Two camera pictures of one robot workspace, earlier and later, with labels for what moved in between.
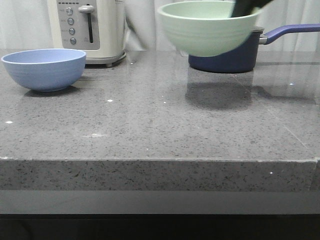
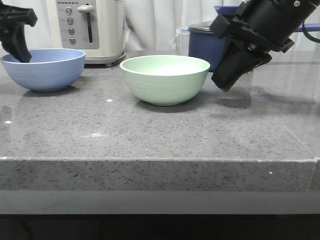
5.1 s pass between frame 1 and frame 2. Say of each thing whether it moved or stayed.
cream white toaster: stayed
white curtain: stayed
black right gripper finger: moved
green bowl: moved
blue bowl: stayed
